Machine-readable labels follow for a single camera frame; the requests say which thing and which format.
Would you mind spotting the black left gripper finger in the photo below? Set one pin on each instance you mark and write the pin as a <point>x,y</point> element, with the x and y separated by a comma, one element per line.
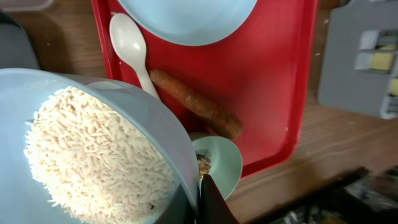
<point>213,208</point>

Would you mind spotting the brown food scrap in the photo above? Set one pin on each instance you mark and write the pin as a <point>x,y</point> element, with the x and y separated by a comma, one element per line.
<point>204,165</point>

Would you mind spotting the mint green bowl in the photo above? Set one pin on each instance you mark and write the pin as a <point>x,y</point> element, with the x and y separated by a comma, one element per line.
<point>225,157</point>

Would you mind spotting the pile of white rice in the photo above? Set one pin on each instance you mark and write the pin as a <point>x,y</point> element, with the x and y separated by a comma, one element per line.
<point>94,163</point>

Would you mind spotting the black food waste tray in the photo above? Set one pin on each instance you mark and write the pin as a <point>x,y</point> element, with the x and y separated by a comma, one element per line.
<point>16,48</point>

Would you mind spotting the orange carrot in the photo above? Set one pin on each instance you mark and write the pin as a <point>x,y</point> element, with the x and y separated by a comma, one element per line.
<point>223,122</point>

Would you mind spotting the light blue plate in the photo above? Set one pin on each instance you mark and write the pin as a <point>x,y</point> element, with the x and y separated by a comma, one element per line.
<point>189,22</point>

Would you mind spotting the white plastic spoon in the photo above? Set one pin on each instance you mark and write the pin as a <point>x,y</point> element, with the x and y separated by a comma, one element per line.
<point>130,46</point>

